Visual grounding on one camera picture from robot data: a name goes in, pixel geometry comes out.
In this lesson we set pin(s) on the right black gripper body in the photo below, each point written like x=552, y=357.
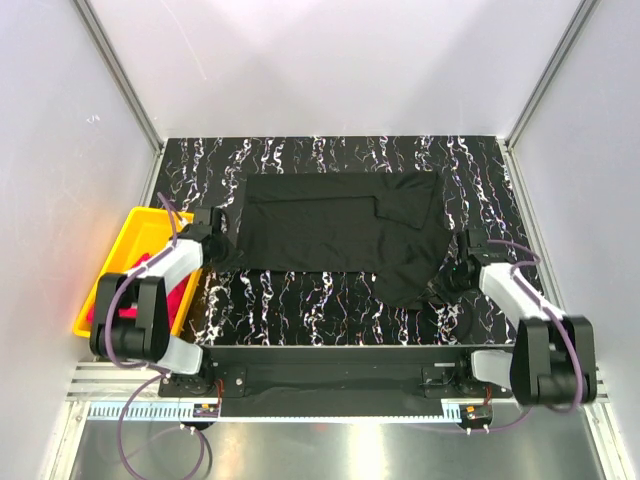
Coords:
x=447, y=285

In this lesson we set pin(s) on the white slotted cable duct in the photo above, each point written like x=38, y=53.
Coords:
x=200, y=412

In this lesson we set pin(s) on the black t shirt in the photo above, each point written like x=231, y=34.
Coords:
x=391, y=225

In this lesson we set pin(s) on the red t shirt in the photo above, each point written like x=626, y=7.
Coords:
x=143, y=293

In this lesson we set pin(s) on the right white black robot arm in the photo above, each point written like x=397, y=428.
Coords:
x=552, y=362

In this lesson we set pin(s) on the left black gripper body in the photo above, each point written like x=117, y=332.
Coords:
x=227, y=255

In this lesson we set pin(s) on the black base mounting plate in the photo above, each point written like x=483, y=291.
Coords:
x=346, y=377

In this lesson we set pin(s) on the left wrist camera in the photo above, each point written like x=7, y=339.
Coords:
x=212, y=218

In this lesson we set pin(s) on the aluminium frame rail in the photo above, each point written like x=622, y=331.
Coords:
x=105, y=382

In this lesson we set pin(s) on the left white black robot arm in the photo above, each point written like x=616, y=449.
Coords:
x=131, y=324

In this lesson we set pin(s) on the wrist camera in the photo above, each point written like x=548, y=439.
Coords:
x=212, y=218
x=472, y=242

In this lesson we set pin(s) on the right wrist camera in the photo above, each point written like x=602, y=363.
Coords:
x=472, y=242

